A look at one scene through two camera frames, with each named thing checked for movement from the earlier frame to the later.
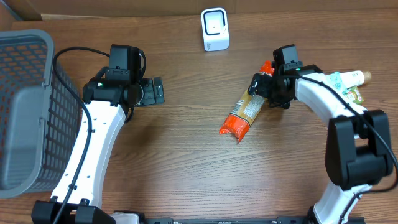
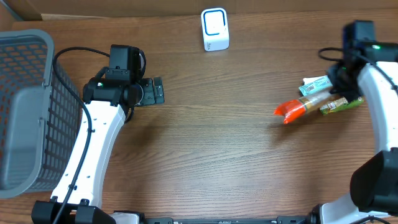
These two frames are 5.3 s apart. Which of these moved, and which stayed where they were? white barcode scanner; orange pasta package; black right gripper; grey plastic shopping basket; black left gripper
Moved: orange pasta package; black right gripper
Stayed: white barcode scanner; grey plastic shopping basket; black left gripper
